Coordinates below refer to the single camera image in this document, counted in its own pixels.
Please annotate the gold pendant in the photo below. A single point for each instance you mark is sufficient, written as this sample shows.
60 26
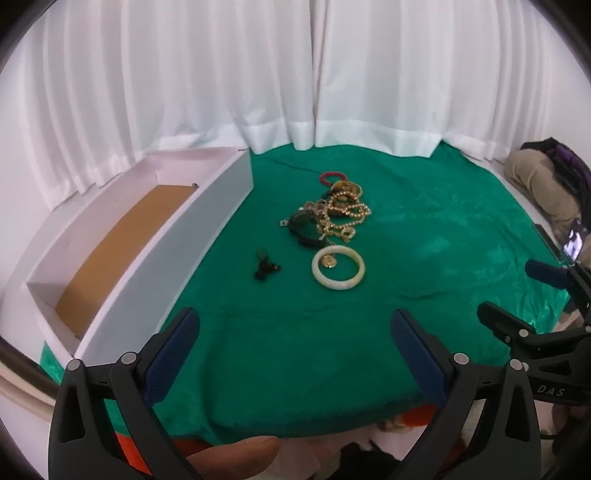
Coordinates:
328 262

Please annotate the smartphone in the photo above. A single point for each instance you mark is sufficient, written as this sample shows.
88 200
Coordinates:
574 242

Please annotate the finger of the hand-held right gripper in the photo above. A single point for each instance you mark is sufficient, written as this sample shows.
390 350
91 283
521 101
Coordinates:
501 321
547 272

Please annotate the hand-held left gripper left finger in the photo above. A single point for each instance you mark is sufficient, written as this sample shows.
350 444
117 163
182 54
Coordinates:
173 355

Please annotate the person's left hand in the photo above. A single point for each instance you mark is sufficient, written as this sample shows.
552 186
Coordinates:
235 457

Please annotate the small black beaded ornament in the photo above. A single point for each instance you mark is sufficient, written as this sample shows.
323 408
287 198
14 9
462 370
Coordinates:
265 268

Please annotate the white jade bangle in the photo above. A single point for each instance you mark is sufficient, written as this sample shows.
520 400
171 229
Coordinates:
318 277

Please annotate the orange cloth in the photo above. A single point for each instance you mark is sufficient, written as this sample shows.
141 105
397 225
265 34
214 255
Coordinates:
134 457

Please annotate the grey metal bar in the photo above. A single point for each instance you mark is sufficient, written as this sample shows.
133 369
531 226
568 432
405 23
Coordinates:
23 374

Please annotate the green velvet cloth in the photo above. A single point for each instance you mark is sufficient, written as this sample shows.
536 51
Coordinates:
286 360

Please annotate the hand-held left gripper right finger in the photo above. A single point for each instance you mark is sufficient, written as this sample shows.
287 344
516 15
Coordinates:
415 355

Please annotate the white curtain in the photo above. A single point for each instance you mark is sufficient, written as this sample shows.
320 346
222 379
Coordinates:
415 69
161 69

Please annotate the white rectangular box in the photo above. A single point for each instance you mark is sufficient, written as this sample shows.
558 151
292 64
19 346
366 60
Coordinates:
138 230

